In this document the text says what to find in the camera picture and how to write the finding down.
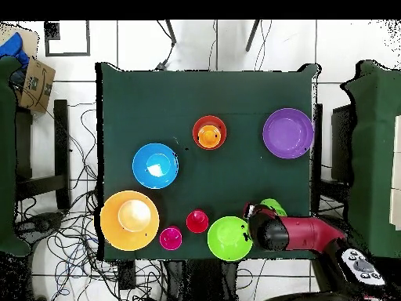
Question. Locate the grey base with black knob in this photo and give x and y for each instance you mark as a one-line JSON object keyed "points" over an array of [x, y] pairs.
{"points": [[44, 224]]}

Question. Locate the cardboard box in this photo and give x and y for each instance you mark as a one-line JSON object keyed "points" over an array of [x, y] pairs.
{"points": [[37, 84]]}

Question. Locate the green cloth on side table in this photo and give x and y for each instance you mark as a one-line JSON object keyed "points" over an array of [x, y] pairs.
{"points": [[6, 156], [372, 125]]}

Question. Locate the black bench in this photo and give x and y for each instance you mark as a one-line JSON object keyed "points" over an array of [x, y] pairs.
{"points": [[61, 150]]}

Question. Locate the black power strip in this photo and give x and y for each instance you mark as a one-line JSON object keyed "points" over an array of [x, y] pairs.
{"points": [[126, 274]]}

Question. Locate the yellow plastic bowl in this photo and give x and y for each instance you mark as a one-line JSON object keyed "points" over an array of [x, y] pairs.
{"points": [[130, 219]]}

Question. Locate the orange plastic bowl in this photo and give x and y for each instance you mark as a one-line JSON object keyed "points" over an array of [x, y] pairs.
{"points": [[200, 120]]}

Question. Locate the small green ribbed bowl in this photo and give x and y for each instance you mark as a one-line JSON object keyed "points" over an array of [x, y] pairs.
{"points": [[274, 205]]}

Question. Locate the orange plastic cup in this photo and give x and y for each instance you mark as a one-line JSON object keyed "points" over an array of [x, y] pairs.
{"points": [[209, 137]]}

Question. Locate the red plastic cup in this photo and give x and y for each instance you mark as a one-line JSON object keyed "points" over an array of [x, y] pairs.
{"points": [[197, 221]]}

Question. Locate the dark green tablecloth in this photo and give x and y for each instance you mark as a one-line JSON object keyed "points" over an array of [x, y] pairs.
{"points": [[203, 94]]}

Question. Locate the pink plastic cup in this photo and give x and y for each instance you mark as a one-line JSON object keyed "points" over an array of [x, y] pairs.
{"points": [[170, 238]]}

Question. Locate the large green plastic bowl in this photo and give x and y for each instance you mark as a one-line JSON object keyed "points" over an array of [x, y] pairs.
{"points": [[228, 238]]}

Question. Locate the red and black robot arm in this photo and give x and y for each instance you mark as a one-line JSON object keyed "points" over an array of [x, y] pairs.
{"points": [[300, 232]]}

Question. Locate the purple plastic bowl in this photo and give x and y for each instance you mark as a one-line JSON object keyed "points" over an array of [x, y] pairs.
{"points": [[288, 133]]}

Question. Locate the black square frame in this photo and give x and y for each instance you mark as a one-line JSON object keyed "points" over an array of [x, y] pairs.
{"points": [[67, 54]]}

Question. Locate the blue cloth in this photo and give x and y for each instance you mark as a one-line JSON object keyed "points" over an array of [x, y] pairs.
{"points": [[14, 47]]}

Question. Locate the large blue plastic bowl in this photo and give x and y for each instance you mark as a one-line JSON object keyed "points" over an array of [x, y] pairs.
{"points": [[155, 166]]}

